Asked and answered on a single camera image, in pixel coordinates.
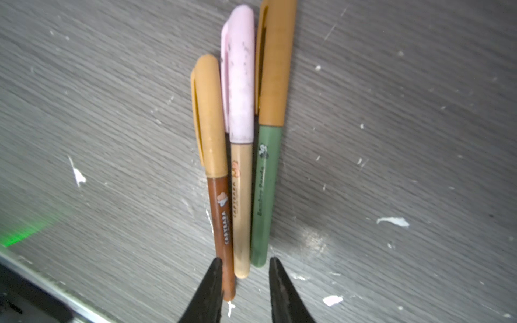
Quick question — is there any pale pink cap tan pen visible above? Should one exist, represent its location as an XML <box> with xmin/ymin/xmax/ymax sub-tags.
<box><xmin>220</xmin><ymin>5</ymin><xmax>255</xmax><ymax>279</ymax></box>

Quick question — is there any aluminium front rail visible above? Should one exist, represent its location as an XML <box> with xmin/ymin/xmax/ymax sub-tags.
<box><xmin>1</xmin><ymin>246</ymin><xmax>120</xmax><ymax>322</ymax></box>

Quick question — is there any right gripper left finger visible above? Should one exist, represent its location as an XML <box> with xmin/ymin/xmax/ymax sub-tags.
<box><xmin>179</xmin><ymin>258</ymin><xmax>223</xmax><ymax>323</ymax></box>

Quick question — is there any tan cap brown pen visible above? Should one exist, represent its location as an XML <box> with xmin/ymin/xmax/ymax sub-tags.
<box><xmin>191</xmin><ymin>55</ymin><xmax>236</xmax><ymax>301</ymax></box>

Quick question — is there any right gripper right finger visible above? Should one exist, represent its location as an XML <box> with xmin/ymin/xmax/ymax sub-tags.
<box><xmin>269</xmin><ymin>257</ymin><xmax>315</xmax><ymax>323</ymax></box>

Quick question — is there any gold cap green pen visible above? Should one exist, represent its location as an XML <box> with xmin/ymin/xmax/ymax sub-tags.
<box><xmin>250</xmin><ymin>0</ymin><xmax>298</xmax><ymax>268</ymax></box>

